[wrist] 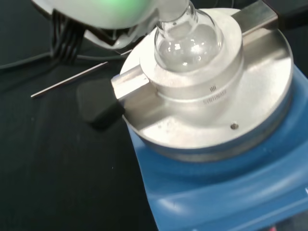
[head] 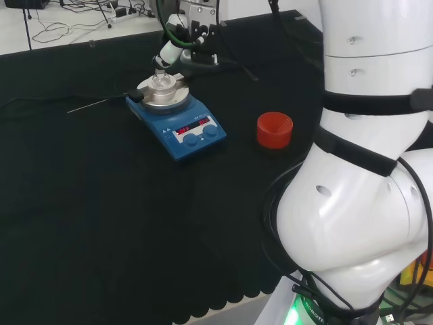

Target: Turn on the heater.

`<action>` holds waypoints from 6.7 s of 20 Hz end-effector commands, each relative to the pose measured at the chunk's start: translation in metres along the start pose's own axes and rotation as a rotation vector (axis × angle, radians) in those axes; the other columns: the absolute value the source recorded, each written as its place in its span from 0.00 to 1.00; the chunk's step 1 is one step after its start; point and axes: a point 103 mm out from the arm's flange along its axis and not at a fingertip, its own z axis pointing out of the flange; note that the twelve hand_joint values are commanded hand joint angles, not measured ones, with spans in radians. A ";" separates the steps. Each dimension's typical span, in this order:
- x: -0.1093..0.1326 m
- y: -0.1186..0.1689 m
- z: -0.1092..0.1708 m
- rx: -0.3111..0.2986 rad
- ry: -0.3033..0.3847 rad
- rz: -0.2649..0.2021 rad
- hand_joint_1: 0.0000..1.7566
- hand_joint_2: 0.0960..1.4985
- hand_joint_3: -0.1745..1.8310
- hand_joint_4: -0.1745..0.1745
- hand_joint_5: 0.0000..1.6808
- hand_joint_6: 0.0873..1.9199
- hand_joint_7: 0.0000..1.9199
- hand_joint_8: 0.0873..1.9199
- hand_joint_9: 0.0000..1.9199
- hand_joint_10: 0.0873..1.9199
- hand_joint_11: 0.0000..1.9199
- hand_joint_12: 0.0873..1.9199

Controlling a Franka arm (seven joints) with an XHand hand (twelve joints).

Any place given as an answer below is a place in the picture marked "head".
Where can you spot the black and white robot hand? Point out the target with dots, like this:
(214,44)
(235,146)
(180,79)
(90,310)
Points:
(170,49)

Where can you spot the heater with blue base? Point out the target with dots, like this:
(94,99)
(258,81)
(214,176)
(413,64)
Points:
(189,130)

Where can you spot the black plug on heater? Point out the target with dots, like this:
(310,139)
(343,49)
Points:
(136,95)

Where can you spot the clear round-bottom glass flask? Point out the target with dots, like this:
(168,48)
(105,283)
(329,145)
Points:
(161,80)

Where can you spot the white power strip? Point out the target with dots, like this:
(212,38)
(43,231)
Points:
(122,14)

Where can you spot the black tripod leg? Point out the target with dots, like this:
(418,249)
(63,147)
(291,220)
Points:
(104,13)

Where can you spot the small clear clip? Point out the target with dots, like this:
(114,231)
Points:
(91,43)

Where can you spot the thin metal probe rod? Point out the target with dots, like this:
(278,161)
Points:
(88,106)

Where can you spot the grey cloth clip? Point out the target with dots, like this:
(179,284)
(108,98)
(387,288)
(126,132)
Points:
(300,18)

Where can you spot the red ribbed plastic cup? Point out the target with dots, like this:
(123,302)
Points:
(274,133)

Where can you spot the dark thin pole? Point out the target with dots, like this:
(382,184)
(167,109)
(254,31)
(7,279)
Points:
(27,23)

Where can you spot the black box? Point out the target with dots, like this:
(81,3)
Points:
(27,3)

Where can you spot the black cloth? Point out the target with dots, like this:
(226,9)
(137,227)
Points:
(118,203)

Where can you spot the yellow stop button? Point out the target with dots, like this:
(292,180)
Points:
(414,271)

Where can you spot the silver usb plug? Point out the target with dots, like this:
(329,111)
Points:
(390,318)

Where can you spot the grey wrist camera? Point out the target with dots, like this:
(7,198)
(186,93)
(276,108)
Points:
(204,58)

